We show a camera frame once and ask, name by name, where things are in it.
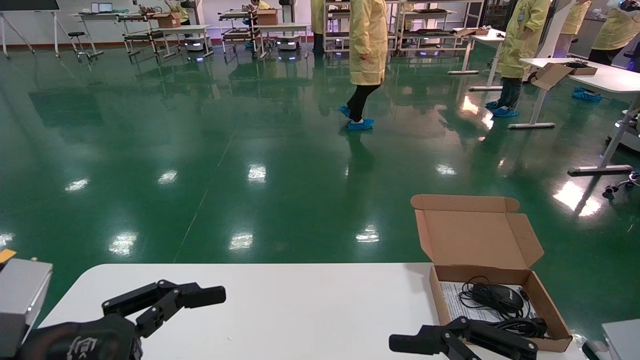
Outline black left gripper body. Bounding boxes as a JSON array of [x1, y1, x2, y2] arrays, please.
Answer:
[[15, 314, 143, 360]]

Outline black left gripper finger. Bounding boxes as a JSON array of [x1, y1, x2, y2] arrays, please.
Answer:
[[101, 279, 227, 339]]

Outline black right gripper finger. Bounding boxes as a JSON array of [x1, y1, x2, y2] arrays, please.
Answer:
[[389, 316, 539, 360]]

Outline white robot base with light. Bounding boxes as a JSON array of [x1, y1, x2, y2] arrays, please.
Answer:
[[606, 110, 640, 153]]

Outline open cardboard box with flap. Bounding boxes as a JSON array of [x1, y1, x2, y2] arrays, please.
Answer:
[[531, 61, 598, 91]]

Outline black computer mouse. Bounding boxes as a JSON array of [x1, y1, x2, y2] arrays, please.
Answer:
[[472, 284, 524, 315]]

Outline white printed manual sheet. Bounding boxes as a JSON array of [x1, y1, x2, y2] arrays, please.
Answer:
[[440, 281, 537, 324]]

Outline grey rounded robot part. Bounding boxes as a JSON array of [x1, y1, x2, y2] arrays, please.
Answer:
[[581, 340, 613, 360]]

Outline chair base with castors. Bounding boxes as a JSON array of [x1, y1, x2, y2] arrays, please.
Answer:
[[604, 171, 640, 197]]

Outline blue shoe covers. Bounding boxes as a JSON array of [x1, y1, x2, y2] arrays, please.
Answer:
[[571, 86, 602, 102]]

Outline metal trolley rack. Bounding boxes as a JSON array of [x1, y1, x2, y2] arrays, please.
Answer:
[[218, 8, 262, 54], [119, 12, 168, 60]]

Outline large white table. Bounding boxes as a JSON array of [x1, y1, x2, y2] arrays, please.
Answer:
[[507, 57, 640, 177]]

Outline black round stool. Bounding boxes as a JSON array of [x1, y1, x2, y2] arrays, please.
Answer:
[[67, 31, 98, 63]]

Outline metal shelf rack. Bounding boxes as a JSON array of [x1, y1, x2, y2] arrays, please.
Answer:
[[398, 0, 485, 53], [322, 0, 401, 55]]

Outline white table with laptop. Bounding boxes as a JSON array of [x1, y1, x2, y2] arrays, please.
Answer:
[[72, 12, 132, 57]]

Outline white table with cardboard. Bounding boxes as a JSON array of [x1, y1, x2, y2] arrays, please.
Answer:
[[447, 28, 508, 92]]

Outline walking person in yellow coat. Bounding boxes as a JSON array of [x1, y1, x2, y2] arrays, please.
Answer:
[[339, 0, 389, 132]]

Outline white robot with wheeled base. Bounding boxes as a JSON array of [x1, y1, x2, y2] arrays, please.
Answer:
[[522, 0, 576, 83]]

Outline dark screen on stand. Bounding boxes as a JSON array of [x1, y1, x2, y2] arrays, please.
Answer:
[[0, 0, 62, 60]]

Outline black coiled mouse cable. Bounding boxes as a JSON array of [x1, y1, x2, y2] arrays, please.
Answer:
[[458, 276, 548, 339]]

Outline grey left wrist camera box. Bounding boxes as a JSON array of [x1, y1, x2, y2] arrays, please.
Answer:
[[0, 258, 53, 358]]

